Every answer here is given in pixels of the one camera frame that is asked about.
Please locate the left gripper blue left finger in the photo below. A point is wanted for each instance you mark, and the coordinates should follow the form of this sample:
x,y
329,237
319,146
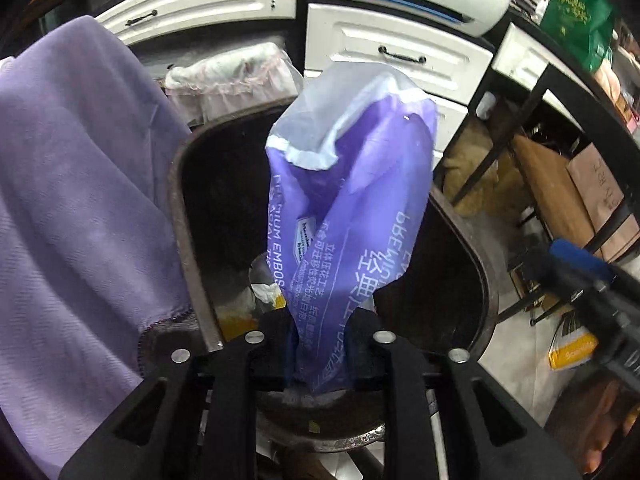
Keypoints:
x,y
281,343

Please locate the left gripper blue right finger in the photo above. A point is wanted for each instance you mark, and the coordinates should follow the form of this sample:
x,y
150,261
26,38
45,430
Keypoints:
x,y
362,362

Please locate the green shopping bag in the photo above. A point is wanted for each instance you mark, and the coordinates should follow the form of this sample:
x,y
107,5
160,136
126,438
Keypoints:
x,y
582,28

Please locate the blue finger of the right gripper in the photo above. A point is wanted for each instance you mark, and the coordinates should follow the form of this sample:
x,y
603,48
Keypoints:
x,y
581,260

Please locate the white drawer cabinet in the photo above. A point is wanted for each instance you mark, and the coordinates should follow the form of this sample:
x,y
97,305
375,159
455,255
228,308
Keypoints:
x,y
440,44

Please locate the purple tissue pack wrapper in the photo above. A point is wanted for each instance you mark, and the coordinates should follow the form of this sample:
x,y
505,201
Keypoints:
x,y
351,165

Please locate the purple floral tablecloth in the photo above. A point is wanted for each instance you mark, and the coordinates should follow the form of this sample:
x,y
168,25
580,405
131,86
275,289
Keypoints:
x,y
89,261

